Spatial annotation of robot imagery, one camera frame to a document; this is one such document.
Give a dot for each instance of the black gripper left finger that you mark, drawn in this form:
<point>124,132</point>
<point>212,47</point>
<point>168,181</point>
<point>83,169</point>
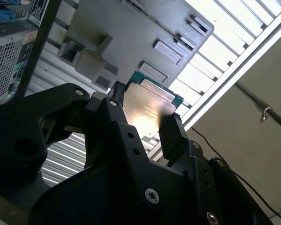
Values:
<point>18,131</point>

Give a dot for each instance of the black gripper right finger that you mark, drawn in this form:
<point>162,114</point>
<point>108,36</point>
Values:
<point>173,140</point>

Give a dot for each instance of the silver green CPU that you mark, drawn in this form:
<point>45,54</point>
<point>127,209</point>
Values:
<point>150,103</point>

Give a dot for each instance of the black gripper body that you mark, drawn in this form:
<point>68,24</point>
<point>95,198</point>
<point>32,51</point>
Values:
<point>96,199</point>

